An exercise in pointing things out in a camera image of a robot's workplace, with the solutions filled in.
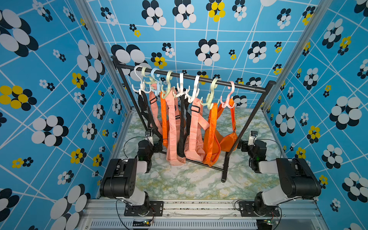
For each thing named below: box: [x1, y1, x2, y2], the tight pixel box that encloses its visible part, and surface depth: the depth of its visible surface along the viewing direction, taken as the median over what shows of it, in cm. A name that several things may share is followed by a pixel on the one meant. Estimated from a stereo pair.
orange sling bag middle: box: [203, 102, 222, 167], surface depth 69 cm
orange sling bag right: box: [216, 98, 239, 153], surface depth 79 cm
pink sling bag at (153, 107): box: [149, 83, 162, 137], surface depth 76 cm
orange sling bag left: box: [160, 91, 170, 149], surface depth 74 cm
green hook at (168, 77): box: [161, 70, 176, 99], surface depth 62 cm
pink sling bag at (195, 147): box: [184, 97, 210, 161], surface depth 69 cm
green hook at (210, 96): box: [200, 77, 222, 110], surface depth 57 cm
